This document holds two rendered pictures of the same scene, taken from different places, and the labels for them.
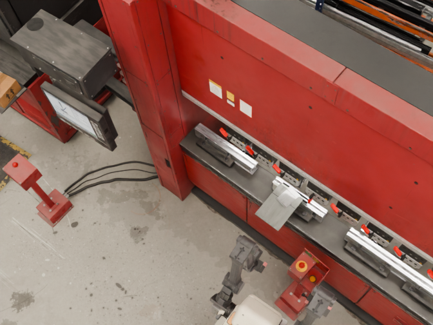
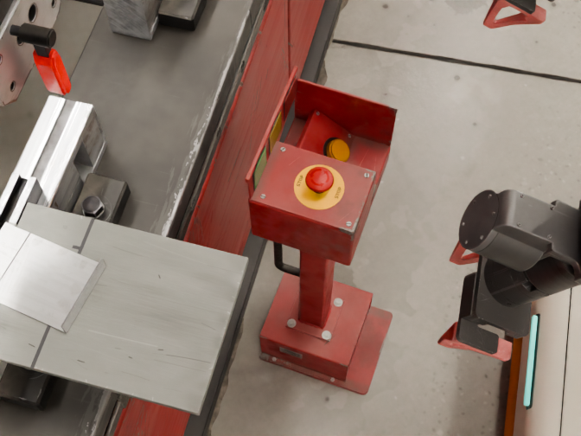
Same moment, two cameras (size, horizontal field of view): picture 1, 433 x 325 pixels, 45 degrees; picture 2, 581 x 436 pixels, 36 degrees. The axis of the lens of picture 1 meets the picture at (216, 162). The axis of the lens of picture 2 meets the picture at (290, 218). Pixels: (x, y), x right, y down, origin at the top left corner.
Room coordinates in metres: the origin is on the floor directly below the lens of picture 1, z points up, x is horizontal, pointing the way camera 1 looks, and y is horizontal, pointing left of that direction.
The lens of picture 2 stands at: (1.18, 0.04, 1.90)
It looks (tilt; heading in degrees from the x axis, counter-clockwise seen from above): 64 degrees down; 242
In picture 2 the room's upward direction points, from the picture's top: 1 degrees counter-clockwise
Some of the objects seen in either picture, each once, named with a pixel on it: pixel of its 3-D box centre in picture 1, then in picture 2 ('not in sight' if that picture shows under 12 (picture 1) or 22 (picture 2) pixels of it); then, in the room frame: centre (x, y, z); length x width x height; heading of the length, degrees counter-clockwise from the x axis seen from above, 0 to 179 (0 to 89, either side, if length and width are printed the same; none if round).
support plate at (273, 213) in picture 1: (278, 206); (109, 303); (1.19, -0.36, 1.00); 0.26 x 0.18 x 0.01; 136
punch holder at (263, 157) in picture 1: (265, 151); not in sight; (1.45, -0.30, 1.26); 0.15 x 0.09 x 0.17; 46
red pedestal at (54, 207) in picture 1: (38, 190); not in sight; (1.75, 1.40, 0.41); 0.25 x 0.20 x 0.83; 136
